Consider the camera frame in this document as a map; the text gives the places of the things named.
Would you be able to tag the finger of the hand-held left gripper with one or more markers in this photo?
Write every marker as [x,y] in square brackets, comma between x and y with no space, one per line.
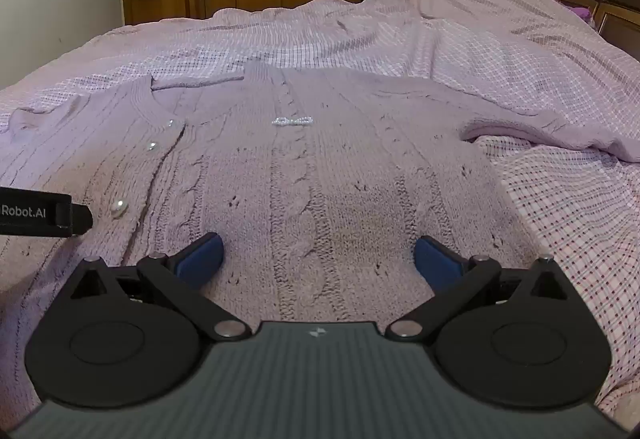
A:
[67,216]

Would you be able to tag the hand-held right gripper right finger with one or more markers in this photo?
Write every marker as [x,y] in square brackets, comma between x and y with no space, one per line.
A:
[434,264]

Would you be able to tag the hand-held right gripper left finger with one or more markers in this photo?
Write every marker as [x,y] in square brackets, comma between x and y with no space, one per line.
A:
[204,256]

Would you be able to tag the pink checked blanket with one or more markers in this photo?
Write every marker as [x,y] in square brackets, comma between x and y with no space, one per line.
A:
[360,34]

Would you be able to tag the purple cloth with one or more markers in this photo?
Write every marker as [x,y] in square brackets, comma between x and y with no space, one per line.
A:
[580,12]

